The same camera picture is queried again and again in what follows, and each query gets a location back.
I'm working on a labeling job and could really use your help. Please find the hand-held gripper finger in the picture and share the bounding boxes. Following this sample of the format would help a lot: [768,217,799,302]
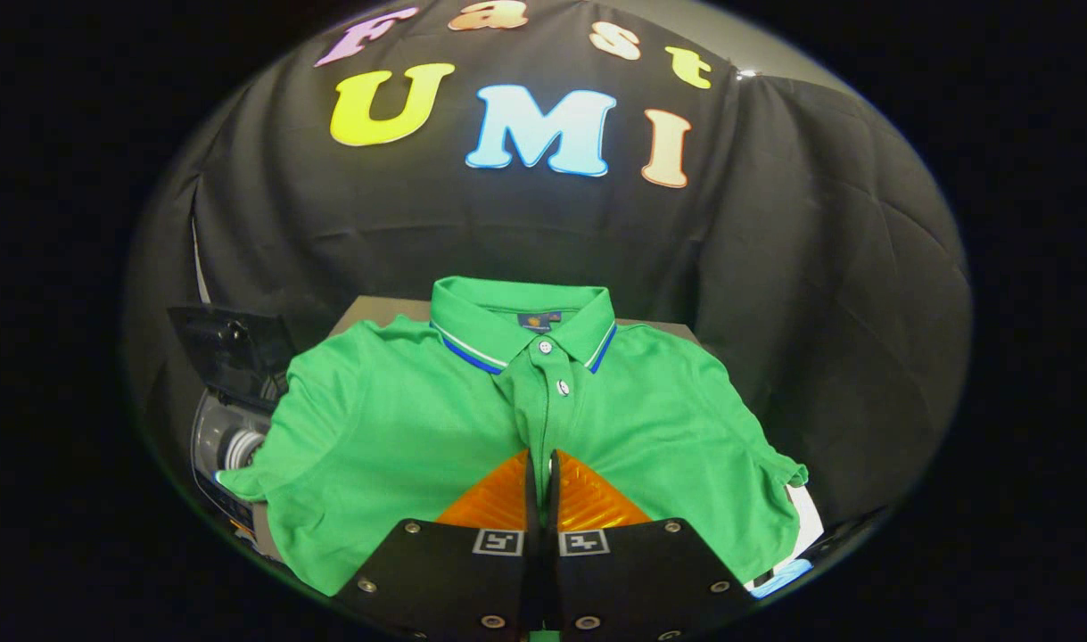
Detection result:
[544,449,759,641]
[334,449,544,639]

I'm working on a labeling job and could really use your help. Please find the green polo shirt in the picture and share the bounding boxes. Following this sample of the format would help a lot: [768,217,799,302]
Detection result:
[218,276,810,597]

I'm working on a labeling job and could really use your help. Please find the dark washing machine lid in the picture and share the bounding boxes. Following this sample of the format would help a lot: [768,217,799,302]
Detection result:
[167,305,300,416]

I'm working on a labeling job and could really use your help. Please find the beige cabinet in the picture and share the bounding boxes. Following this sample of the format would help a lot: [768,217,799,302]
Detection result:
[329,295,701,349]

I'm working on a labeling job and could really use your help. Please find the black backdrop cloth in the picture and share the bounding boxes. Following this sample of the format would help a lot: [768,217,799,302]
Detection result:
[124,0,973,529]

